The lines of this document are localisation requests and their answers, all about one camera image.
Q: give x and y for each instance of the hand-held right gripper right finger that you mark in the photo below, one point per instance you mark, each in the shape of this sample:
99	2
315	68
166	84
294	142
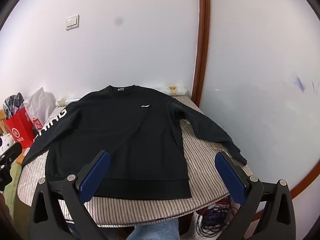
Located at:
231	177

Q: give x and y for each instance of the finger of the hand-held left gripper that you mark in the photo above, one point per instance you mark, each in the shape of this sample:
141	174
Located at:
12	152

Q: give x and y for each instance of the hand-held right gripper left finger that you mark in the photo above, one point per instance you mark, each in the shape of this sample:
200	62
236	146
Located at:
93	176

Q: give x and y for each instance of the black sweatshirt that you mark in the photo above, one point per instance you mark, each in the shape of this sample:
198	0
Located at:
125	142

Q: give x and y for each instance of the green cloth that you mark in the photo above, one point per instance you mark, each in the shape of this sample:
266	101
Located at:
12	180

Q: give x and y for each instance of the white black-spotted plush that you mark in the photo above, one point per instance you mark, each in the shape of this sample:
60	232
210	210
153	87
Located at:
5	142

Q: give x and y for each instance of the red paper shopping bag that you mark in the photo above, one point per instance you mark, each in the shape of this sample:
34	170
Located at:
20	130

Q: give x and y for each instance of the striped bed mattress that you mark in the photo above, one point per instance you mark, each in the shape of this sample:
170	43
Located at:
200	167

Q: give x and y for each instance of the plaid cloth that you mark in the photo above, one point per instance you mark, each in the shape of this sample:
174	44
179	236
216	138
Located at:
12	103

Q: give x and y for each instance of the white plastic bag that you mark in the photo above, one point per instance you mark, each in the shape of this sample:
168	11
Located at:
40	102

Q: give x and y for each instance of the person's blue jeans leg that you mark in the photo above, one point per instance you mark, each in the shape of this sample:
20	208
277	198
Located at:
155	231

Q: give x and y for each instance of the white rolled sheet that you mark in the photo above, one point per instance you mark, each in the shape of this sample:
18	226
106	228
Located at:
175	91

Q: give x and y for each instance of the white wall light switch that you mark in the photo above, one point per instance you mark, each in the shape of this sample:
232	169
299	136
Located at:
72	22

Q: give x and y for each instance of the brown wooden door frame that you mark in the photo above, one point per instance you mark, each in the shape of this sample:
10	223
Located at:
203	30

